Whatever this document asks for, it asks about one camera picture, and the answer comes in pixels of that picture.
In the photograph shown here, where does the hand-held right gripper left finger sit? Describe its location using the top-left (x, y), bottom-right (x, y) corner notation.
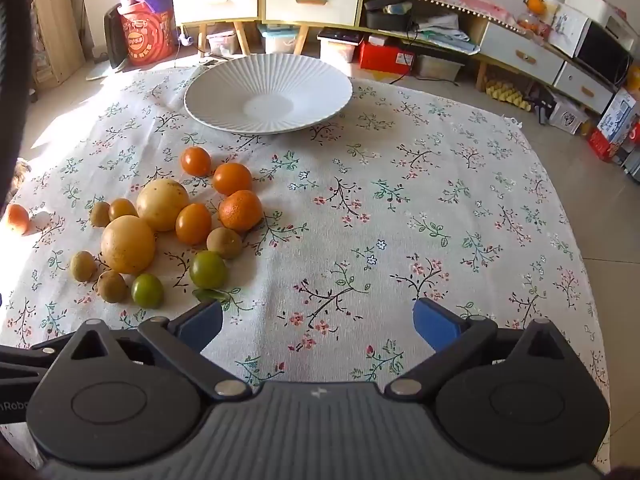
top-left (62, 300), bottom-right (252, 401)

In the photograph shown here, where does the black lid storage box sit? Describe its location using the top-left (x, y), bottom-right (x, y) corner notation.
top-left (317, 30), bottom-right (363, 64)

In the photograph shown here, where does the flat red box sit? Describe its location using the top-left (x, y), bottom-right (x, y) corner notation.
top-left (359, 40), bottom-right (417, 76)

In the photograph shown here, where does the large yellow round fruit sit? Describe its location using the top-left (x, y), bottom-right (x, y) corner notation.
top-left (136, 179), bottom-right (191, 232)
top-left (100, 215), bottom-right (157, 275)

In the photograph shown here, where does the brown kiwi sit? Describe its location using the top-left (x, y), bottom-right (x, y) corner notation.
top-left (206, 227), bottom-right (244, 260)
top-left (89, 201), bottom-right (112, 228)
top-left (97, 270), bottom-right (129, 304)
top-left (69, 251), bottom-right (98, 283)

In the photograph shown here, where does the white blue carton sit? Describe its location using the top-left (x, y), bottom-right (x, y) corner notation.
top-left (597, 87), bottom-right (640, 148)

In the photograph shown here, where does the brown furry thing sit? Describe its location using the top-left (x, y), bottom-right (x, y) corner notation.
top-left (7, 157), bottom-right (32, 196)

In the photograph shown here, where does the small clear storage box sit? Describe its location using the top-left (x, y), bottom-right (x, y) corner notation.
top-left (206, 29), bottom-right (238, 57)

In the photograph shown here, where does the pile of papers and bags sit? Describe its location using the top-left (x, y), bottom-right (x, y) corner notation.
top-left (415, 10), bottom-right (481, 53)

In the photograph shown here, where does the white printed magazine box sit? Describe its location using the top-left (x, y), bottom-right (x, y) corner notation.
top-left (547, 100), bottom-right (590, 135)

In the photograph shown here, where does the yellow egg tray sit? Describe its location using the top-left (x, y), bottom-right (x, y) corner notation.
top-left (485, 82), bottom-right (537, 111)

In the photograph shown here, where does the long wooden tv stand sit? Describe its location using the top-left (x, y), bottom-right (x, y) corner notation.
top-left (357, 0), bottom-right (618, 116)

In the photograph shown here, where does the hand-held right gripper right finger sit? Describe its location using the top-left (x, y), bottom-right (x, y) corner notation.
top-left (387, 297), bottom-right (576, 401)

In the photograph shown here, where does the white floor scale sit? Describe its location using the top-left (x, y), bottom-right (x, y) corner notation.
top-left (85, 62), bottom-right (121, 81)

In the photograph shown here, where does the floral tablecloth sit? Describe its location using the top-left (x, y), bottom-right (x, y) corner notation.
top-left (0, 65), bottom-right (613, 466)

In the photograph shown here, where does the white foam box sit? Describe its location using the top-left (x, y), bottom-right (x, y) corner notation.
top-left (565, 0), bottom-right (627, 28)

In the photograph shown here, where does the small amber tangerine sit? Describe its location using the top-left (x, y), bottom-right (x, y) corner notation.
top-left (108, 198), bottom-right (138, 222)

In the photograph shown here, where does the grey clear storage box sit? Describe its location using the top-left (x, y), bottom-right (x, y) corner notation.
top-left (416, 52), bottom-right (467, 82)

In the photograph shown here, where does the green citrus fruit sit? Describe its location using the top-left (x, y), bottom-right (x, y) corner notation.
top-left (189, 250), bottom-right (229, 290)
top-left (131, 273), bottom-right (165, 309)

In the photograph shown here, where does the wooden computer desk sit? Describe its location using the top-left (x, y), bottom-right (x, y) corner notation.
top-left (25, 0), bottom-right (86, 86)

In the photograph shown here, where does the orange tangerine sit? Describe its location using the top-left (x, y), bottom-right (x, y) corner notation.
top-left (4, 203), bottom-right (31, 236)
top-left (218, 189), bottom-right (264, 233)
top-left (213, 162), bottom-right (253, 197)
top-left (180, 146), bottom-right (212, 178)
top-left (175, 203), bottom-right (213, 246)

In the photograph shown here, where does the black flat heater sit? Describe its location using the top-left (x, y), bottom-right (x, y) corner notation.
top-left (103, 4), bottom-right (126, 71)

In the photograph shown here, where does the white ribbed plate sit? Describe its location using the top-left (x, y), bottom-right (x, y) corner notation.
top-left (184, 54), bottom-right (354, 136)

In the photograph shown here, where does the white blue printed box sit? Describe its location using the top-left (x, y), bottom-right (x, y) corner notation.
top-left (547, 2), bottom-right (591, 58)

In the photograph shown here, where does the red snack bucket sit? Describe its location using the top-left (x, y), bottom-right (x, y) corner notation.
top-left (119, 2), bottom-right (176, 67)

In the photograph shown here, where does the teal lid storage box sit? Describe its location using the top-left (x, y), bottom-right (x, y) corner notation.
top-left (259, 24), bottom-right (301, 56)

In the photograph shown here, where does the jar of small oranges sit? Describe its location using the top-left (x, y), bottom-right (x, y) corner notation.
top-left (517, 12), bottom-right (551, 41)

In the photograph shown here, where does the black bag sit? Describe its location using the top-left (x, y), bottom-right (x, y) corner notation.
top-left (365, 0), bottom-right (415, 31)

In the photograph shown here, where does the red cardboard box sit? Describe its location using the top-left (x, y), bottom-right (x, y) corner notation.
top-left (587, 125), bottom-right (632, 162)

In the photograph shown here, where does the black microwave oven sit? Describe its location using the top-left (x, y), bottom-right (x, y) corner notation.
top-left (572, 20), bottom-right (635, 86)

